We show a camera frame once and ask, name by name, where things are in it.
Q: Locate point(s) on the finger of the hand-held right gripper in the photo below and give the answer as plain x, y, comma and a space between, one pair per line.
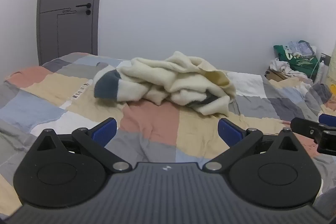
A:
304, 127
328, 119

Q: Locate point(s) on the dark wall socket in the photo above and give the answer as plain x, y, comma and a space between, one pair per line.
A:
326, 59

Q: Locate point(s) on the yellow object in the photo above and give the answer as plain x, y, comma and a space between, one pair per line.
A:
333, 88

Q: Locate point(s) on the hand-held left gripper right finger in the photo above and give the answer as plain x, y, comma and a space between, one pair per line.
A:
231, 132

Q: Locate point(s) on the black door lock knob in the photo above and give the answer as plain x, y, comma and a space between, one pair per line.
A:
88, 12

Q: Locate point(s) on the white crumpled clothes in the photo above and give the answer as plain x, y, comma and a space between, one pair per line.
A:
282, 65

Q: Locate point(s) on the grey cloth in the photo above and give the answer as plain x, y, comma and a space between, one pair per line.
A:
321, 95

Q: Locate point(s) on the cream striped knit sweater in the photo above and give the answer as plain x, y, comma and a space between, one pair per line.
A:
178, 79

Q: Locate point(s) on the patchwork bed cover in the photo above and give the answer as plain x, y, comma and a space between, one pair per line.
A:
152, 124

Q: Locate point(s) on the cream cloth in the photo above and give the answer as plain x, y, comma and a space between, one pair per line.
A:
332, 66

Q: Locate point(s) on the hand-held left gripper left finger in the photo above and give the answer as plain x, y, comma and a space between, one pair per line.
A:
104, 130

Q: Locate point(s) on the cardboard box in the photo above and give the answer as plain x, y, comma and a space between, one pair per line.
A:
275, 75

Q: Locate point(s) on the clear plastic bag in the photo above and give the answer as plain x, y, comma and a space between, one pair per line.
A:
302, 48

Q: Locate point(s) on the green printed bag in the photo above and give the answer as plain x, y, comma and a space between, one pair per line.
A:
302, 64

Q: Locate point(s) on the white bottle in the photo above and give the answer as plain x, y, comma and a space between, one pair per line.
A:
319, 73

